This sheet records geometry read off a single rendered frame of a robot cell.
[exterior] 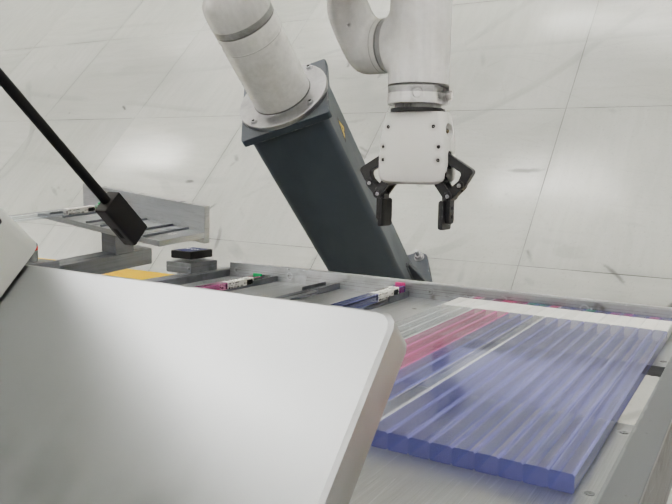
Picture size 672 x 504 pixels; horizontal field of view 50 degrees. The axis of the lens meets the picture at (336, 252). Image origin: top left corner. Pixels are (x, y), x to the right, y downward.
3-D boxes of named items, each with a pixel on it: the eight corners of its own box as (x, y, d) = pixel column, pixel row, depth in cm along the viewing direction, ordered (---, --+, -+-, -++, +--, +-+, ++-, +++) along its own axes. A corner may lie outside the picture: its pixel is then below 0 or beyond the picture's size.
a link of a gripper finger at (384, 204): (393, 179, 104) (391, 225, 105) (373, 178, 106) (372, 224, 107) (383, 179, 101) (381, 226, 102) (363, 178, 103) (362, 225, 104)
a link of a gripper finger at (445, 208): (469, 181, 98) (467, 230, 99) (447, 180, 100) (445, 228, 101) (461, 181, 96) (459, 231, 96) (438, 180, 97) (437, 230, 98)
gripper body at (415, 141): (462, 104, 100) (459, 185, 101) (396, 105, 105) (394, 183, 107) (442, 98, 94) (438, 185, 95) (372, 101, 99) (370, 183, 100)
